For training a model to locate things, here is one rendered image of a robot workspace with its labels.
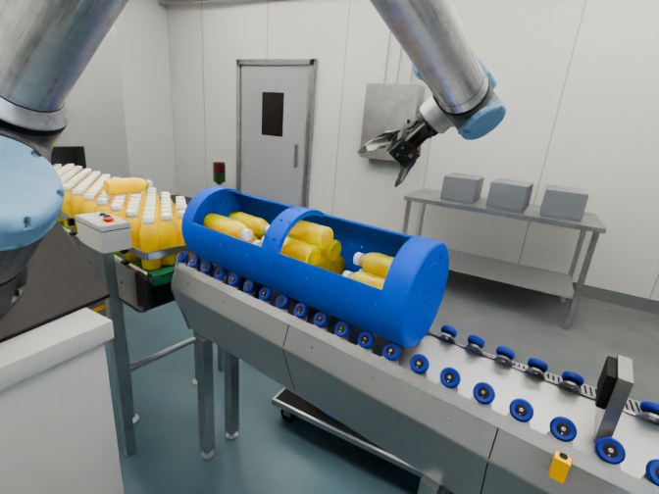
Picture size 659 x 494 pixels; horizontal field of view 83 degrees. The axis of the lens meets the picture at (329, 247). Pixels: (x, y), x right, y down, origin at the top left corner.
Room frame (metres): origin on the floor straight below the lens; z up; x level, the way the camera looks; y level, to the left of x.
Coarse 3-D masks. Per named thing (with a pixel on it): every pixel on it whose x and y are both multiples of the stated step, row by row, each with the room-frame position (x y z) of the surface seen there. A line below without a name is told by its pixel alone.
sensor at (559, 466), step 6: (558, 456) 0.54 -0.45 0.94; (564, 456) 0.53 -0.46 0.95; (552, 462) 0.53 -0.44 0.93; (558, 462) 0.53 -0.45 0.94; (564, 462) 0.52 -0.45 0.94; (570, 462) 0.52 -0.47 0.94; (552, 468) 0.53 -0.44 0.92; (558, 468) 0.53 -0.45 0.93; (564, 468) 0.52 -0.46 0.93; (552, 474) 0.53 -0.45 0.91; (558, 474) 0.52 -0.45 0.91; (564, 474) 0.52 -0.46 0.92; (558, 480) 0.52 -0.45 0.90; (564, 480) 0.52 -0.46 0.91
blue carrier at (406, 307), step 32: (224, 192) 1.40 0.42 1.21; (192, 224) 1.22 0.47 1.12; (288, 224) 1.03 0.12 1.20; (352, 224) 1.11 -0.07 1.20; (224, 256) 1.13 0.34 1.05; (256, 256) 1.03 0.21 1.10; (352, 256) 1.16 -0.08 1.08; (416, 256) 0.81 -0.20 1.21; (448, 256) 0.95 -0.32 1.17; (288, 288) 0.97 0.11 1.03; (320, 288) 0.89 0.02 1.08; (352, 288) 0.83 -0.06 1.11; (384, 288) 0.79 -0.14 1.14; (416, 288) 0.79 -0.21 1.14; (352, 320) 0.86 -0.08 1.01; (384, 320) 0.78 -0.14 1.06; (416, 320) 0.82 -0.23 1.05
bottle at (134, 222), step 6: (132, 216) 1.40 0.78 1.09; (132, 222) 1.39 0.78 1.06; (138, 222) 1.41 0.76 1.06; (132, 228) 1.38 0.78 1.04; (138, 228) 1.40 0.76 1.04; (132, 234) 1.38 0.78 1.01; (138, 234) 1.40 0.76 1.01; (132, 240) 1.38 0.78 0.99; (138, 240) 1.39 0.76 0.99; (138, 246) 1.39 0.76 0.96; (132, 258) 1.38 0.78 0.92; (138, 258) 1.39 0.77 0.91
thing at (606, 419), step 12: (612, 360) 0.66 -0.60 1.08; (624, 360) 0.66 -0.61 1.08; (612, 372) 0.62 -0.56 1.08; (624, 372) 0.61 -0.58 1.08; (600, 384) 0.63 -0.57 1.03; (612, 384) 0.60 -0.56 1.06; (624, 384) 0.59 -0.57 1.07; (600, 396) 0.61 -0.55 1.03; (612, 396) 0.59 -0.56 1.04; (624, 396) 0.58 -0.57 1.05; (600, 408) 0.60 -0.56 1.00; (612, 408) 0.59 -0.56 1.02; (600, 420) 0.60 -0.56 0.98; (612, 420) 0.59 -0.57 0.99; (600, 432) 0.59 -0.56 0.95; (612, 432) 0.58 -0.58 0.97
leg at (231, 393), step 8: (232, 360) 1.40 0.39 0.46; (232, 368) 1.40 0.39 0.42; (232, 376) 1.40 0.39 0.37; (232, 384) 1.40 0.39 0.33; (232, 392) 1.40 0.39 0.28; (232, 400) 1.40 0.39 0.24; (232, 408) 1.40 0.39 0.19; (232, 416) 1.40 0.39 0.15; (232, 424) 1.40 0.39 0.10; (232, 432) 1.40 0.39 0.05
